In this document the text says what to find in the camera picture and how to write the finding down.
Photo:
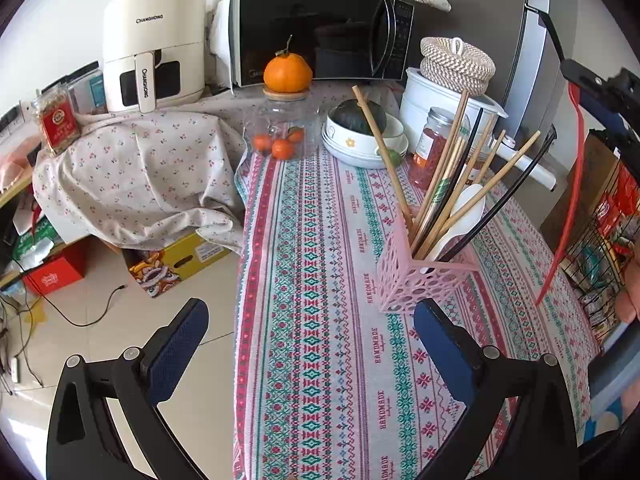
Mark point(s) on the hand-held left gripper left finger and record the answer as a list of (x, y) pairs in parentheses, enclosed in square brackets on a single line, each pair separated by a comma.
[(175, 350)]

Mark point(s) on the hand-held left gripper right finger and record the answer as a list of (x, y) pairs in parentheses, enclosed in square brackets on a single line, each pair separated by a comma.
[(445, 350)]

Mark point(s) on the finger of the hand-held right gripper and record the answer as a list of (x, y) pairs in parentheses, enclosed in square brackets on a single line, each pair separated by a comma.
[(610, 112), (585, 74)]

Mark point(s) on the pink plastic basket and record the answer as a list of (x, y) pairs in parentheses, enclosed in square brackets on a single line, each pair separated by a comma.
[(415, 280)]

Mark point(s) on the white plastic spoon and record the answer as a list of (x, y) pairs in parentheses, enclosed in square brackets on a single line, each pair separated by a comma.
[(470, 205)]

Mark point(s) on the person's right hand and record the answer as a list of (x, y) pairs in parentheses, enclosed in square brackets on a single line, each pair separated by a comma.
[(631, 290)]

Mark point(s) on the brown cardboard box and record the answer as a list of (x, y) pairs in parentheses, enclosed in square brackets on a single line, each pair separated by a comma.
[(597, 160)]

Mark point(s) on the silver refrigerator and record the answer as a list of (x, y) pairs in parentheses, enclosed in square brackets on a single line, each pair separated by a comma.
[(535, 60)]

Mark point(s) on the yellow printed cardboard box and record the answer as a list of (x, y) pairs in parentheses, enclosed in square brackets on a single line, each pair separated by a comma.
[(190, 260)]

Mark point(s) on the patterned tablecloth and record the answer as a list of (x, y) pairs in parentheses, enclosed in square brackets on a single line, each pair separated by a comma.
[(325, 310)]

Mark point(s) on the woven lidded basket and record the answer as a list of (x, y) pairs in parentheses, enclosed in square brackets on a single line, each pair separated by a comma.
[(455, 65)]

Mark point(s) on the red cardboard box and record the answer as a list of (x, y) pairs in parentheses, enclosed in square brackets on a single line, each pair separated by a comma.
[(55, 275)]

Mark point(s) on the small jar with red label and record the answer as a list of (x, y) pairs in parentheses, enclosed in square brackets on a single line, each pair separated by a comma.
[(475, 172)]

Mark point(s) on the white power strip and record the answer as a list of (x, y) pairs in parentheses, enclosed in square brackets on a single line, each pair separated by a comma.
[(14, 370)]

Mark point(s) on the white electric pot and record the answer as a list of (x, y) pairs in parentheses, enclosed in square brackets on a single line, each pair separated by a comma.
[(420, 105)]

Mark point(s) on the glass jar of goji berries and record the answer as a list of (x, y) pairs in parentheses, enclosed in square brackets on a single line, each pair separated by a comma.
[(430, 150)]

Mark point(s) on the green and white bag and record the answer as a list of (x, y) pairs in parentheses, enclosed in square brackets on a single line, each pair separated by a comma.
[(37, 240)]

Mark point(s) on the floral drape cloth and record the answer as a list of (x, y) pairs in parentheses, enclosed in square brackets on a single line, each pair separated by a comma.
[(150, 170)]

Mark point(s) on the white flower-print dish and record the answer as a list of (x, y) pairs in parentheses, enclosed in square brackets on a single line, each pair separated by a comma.
[(360, 157)]

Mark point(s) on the small mandarin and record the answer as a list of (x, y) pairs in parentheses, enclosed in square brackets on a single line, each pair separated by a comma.
[(296, 135), (262, 142), (283, 150)]

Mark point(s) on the white ceramic bowl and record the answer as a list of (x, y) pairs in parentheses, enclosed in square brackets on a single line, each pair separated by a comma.
[(350, 142)]

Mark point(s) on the dark green squash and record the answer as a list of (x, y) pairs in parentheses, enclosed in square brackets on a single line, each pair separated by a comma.
[(355, 117)]

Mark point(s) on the red tea packet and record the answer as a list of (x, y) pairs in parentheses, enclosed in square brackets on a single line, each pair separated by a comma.
[(57, 125)]

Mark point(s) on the glass jar with wooden lid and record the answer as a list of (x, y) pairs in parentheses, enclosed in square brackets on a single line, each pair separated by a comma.
[(280, 115)]

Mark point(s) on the clear plastic container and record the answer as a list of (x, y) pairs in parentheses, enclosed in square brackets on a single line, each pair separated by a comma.
[(90, 90)]

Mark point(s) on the black microwave oven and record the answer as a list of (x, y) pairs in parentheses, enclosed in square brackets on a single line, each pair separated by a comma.
[(310, 20)]

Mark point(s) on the orange pumpkin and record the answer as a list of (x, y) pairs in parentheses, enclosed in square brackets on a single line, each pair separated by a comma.
[(287, 72)]

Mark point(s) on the cream air fryer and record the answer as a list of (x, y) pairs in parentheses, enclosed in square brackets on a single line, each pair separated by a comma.
[(155, 35)]

